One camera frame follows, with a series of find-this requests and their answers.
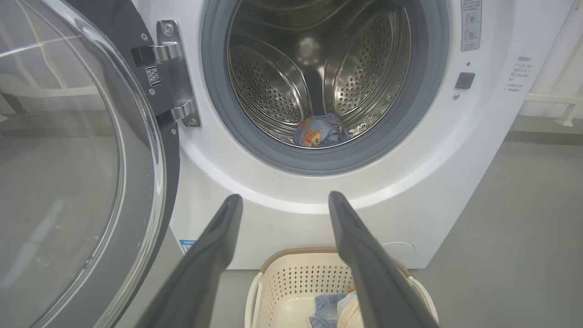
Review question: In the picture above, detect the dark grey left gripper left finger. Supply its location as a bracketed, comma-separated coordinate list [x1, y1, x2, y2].
[137, 194, 244, 328]

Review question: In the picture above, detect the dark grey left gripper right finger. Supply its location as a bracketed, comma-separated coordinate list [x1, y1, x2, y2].
[328, 191, 440, 328]

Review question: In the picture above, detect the cream white garment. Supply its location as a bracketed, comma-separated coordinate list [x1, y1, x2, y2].
[337, 292, 366, 328]

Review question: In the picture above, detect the blue garment with orange print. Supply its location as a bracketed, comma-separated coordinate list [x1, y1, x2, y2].
[310, 287, 360, 328]
[293, 113, 352, 149]

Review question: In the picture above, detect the black round glass washer door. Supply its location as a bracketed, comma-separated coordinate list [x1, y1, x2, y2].
[0, 0, 181, 328]

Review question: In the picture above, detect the white front-load washing machine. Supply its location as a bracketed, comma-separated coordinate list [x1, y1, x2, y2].
[114, 0, 577, 270]

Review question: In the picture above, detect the cream perforated laundry basket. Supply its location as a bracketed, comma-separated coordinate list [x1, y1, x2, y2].
[245, 248, 440, 328]

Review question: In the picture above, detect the chrome door hinge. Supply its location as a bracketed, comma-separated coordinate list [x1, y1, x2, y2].
[131, 20, 202, 128]

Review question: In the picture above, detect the grey rubber door gasket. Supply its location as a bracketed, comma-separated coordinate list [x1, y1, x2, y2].
[201, 0, 451, 176]

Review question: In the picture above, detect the round white filter cover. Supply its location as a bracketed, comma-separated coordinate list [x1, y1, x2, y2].
[382, 241, 416, 266]

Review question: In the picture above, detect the steel perforated washer drum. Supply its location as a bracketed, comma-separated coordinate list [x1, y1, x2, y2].
[226, 0, 413, 149]

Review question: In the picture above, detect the white metal rack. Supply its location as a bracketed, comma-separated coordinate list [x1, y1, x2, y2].
[523, 0, 583, 128]

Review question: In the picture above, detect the grey warning sticker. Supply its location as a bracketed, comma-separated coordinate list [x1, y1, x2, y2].
[460, 0, 483, 52]

